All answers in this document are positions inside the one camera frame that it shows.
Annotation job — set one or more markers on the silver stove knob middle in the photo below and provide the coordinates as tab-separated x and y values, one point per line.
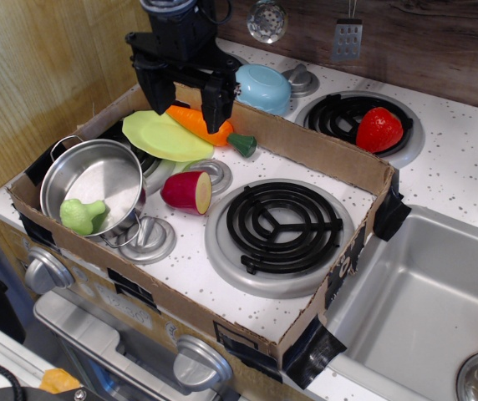
219	172

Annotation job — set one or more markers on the silver sink basin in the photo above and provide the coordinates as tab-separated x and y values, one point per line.
408	317

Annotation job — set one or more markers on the silver stove knob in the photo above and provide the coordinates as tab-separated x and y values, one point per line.
302	81
219	172
148	241

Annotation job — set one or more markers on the hanging metal strainer ladle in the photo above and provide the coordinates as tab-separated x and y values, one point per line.
267	21

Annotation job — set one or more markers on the front right black burner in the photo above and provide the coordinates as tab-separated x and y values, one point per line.
276	238

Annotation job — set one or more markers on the silver oven knob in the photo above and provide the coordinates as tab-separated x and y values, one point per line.
198	366
45	272

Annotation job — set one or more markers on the silver oven knob right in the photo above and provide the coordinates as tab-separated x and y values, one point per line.
198	366

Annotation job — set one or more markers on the back right black burner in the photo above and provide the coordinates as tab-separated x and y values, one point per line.
339	115

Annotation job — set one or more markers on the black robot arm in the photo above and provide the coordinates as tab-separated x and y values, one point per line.
172	6

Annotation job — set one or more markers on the silver oven knob left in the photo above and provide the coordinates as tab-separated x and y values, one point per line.
45	272

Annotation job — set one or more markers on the hanging metal spatula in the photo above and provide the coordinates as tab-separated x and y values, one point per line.
347	36

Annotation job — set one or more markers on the green toy broccoli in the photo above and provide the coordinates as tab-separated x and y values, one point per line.
78	216

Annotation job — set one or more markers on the light blue plastic bowl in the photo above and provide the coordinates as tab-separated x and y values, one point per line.
263	88

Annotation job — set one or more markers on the red toy strawberry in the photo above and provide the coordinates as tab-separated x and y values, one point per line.
379	130

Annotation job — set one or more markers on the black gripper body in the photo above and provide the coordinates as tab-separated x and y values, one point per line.
182	42

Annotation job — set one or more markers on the orange toy carrot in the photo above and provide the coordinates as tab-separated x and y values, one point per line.
193	120

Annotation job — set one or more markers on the yellow-green plastic plate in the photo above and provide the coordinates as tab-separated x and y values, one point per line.
164	138

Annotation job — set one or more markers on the orange object bottom left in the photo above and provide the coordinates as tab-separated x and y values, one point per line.
57	380

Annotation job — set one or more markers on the silver metal pot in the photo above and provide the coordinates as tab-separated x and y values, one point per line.
97	170

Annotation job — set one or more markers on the silver stove knob back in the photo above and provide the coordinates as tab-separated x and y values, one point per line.
302	81

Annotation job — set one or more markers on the silver oven door handle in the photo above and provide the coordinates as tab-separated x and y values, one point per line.
115	360

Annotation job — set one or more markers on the red toy radish half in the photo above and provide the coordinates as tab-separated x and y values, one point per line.
189	191

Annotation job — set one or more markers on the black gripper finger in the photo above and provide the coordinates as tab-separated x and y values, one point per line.
158	89
217	95

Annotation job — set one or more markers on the silver stove knob front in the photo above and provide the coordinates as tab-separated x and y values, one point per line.
148	241

